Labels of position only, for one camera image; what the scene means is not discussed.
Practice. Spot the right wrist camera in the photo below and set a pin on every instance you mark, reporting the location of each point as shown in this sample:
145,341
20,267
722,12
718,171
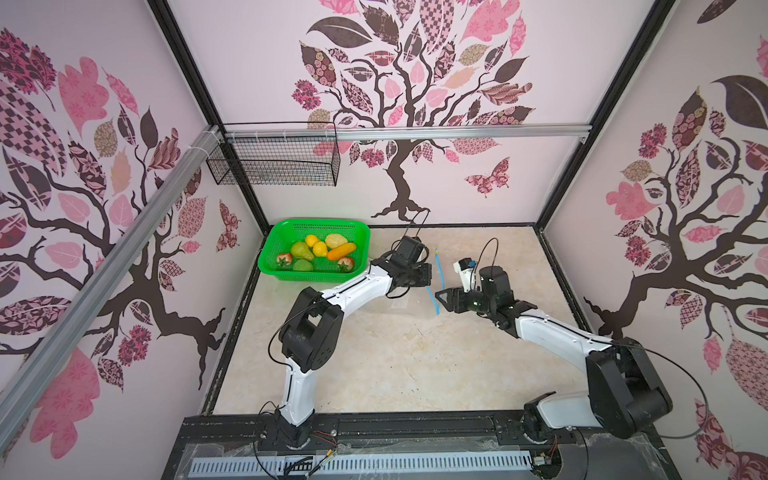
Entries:
465,268

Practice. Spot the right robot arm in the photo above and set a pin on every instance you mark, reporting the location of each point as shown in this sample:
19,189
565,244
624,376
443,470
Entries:
624,393

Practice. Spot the green plastic basket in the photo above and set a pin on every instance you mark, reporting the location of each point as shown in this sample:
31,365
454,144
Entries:
288,232

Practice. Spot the clear zip top bag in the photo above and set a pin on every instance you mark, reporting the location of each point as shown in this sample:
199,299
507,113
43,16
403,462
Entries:
438,282

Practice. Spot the beige potato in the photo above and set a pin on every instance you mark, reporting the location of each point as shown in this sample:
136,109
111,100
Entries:
334,240

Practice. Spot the green pear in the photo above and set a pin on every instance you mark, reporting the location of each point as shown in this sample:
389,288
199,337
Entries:
300,250

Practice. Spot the horizontal aluminium rail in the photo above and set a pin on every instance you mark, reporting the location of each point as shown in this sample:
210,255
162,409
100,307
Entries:
420,132

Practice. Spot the black wire basket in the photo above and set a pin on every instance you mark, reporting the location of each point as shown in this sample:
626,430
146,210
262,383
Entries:
277,154

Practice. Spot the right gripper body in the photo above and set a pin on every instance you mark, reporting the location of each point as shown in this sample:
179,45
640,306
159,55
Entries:
474,300

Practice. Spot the white slotted cable duct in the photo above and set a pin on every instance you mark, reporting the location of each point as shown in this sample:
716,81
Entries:
359,466

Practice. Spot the left red strawberry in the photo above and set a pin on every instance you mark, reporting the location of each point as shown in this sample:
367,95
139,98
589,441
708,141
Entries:
284,260

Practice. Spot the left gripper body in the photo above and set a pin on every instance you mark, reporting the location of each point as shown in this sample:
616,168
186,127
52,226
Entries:
417,275

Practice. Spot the left diagonal aluminium rail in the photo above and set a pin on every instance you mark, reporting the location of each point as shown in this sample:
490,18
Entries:
46,361

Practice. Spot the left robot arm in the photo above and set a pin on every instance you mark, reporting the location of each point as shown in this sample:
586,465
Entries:
310,333

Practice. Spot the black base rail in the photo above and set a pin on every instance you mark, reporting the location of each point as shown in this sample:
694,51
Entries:
569,453

